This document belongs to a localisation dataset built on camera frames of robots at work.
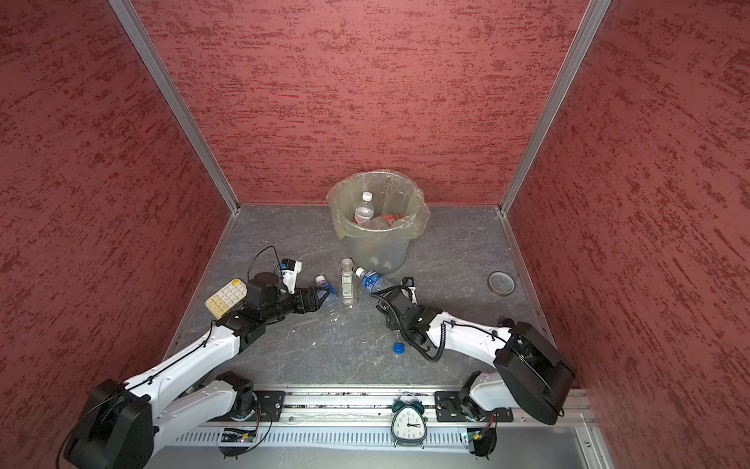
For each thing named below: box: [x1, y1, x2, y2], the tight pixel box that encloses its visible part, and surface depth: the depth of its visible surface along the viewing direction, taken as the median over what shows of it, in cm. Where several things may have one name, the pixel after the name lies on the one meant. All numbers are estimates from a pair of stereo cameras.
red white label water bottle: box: [353, 191, 375, 226], surface depth 99 cm
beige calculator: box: [205, 278, 248, 320], surface depth 94 cm
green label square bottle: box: [340, 256, 356, 307], surface depth 94 cm
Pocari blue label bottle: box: [354, 266, 389, 294], surface depth 94 cm
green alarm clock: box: [390, 390, 429, 450], surface depth 70 cm
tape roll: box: [487, 270, 517, 298], surface depth 99 cm
